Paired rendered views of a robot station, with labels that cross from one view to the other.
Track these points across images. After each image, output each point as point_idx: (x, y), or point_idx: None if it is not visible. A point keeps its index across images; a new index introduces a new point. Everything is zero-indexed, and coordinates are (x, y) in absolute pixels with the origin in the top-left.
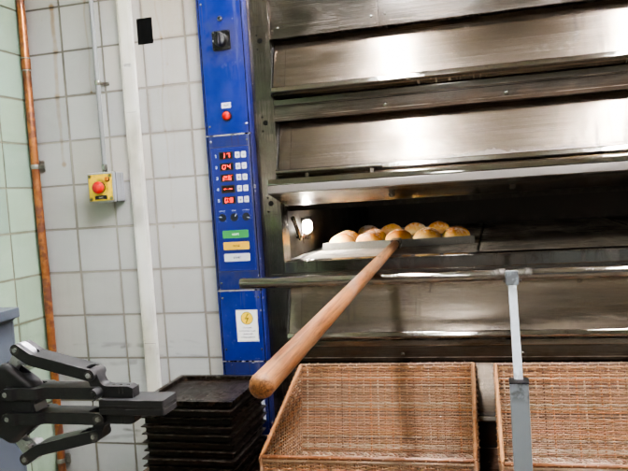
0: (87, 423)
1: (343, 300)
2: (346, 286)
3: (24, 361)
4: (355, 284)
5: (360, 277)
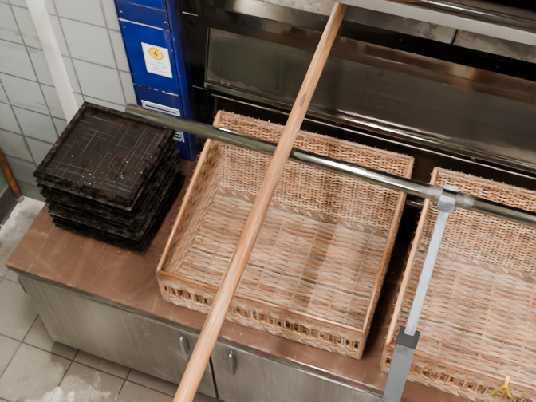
0: None
1: (192, 392)
2: (211, 316)
3: None
4: (226, 301)
5: (242, 254)
